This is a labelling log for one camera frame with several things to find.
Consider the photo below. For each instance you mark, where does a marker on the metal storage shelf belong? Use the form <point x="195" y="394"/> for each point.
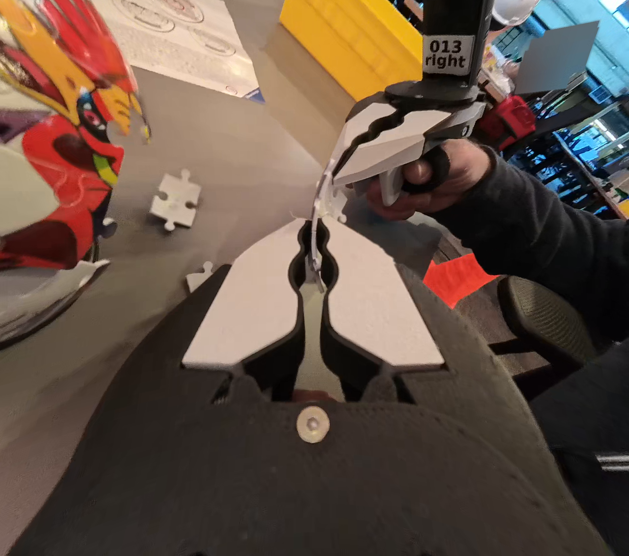
<point x="580" y="157"/>

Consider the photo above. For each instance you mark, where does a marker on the yellow plastic bin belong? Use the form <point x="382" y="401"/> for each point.
<point x="344" y="25"/>

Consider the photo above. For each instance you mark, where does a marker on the colourful puzzle ball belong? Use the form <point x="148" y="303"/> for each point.
<point x="64" y="148"/>

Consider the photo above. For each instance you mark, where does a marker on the black mesh office chair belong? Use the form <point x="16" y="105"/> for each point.
<point x="545" y="315"/>

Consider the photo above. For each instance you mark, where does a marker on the orange floor tape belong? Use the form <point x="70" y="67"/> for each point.
<point x="457" y="278"/>

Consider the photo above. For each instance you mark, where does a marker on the person's right forearm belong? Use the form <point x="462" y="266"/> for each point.
<point x="540" y="231"/>

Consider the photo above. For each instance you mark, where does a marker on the person's legs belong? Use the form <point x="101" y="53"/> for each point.
<point x="589" y="408"/>

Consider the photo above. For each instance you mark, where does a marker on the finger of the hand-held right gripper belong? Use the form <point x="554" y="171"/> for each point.
<point x="366" y="116"/>
<point x="388" y="157"/>

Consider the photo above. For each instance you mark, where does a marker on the red tool bag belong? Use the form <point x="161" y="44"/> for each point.
<point x="511" y="123"/>

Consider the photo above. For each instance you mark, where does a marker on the white puzzle piece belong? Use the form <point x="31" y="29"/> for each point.
<point x="174" y="202"/>
<point x="328" y="204"/>
<point x="199" y="278"/>

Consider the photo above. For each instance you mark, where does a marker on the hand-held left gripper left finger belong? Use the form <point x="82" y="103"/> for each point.
<point x="245" y="310"/>

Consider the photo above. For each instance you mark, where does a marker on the person's right hand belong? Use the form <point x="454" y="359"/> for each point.
<point x="467" y="172"/>

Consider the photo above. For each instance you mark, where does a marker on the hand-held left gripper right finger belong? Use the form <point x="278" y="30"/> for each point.
<point x="378" y="315"/>

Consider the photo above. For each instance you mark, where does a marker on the white instruction sheet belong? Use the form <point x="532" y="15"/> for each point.
<point x="162" y="25"/>

